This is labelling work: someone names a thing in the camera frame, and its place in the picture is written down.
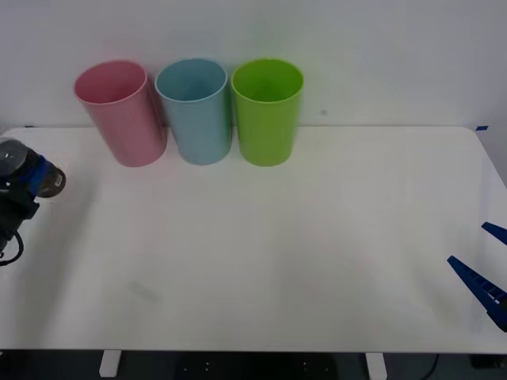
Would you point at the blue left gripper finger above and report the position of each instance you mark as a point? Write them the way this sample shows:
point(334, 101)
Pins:
point(7, 184)
point(40, 172)

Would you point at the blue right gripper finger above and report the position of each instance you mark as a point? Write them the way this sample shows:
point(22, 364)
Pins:
point(497, 232)
point(481, 287)

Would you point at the white table leg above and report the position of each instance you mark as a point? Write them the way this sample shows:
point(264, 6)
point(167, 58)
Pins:
point(109, 363)
point(375, 365)

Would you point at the pale blue plastic bin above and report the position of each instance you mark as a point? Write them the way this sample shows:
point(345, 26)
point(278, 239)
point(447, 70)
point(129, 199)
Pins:
point(200, 130)

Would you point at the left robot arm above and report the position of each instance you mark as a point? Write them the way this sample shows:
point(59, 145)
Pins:
point(20, 246)

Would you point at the green plastic bin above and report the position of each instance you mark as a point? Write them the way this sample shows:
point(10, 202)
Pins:
point(265, 130)

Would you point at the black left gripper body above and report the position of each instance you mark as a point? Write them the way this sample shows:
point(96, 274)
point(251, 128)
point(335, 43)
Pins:
point(16, 211)

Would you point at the pink plastic bin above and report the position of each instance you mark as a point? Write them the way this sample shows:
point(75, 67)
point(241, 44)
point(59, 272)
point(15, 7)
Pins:
point(130, 130)

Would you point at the dark plastic bottle black cap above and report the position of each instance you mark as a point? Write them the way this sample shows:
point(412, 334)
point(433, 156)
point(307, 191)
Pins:
point(55, 183)

